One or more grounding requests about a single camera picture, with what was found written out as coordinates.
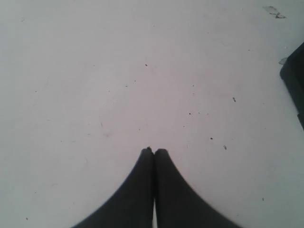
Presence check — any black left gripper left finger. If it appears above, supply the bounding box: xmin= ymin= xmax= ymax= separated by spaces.
xmin=74 ymin=147 xmax=154 ymax=228

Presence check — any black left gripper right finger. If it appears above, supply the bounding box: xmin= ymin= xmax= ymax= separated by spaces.
xmin=154 ymin=149 xmax=234 ymax=228

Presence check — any black metal shelf rack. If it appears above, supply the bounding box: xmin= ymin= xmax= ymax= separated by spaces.
xmin=280 ymin=43 xmax=304 ymax=128

